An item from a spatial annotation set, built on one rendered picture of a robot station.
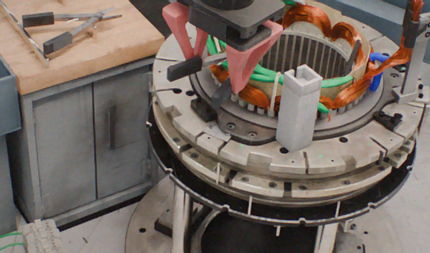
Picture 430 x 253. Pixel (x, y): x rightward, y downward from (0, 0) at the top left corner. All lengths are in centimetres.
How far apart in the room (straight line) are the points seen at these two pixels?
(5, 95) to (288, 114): 37
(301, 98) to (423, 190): 55
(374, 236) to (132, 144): 37
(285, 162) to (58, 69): 32
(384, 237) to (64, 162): 46
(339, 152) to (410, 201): 44
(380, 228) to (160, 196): 32
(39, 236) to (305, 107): 47
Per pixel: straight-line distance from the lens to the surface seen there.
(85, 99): 114
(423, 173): 142
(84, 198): 126
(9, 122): 111
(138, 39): 113
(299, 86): 87
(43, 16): 113
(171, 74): 89
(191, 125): 95
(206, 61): 91
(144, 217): 126
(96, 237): 126
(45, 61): 108
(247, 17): 82
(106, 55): 111
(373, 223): 129
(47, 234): 122
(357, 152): 94
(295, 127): 90
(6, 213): 125
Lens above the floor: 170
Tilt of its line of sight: 40 degrees down
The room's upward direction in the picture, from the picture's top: 4 degrees clockwise
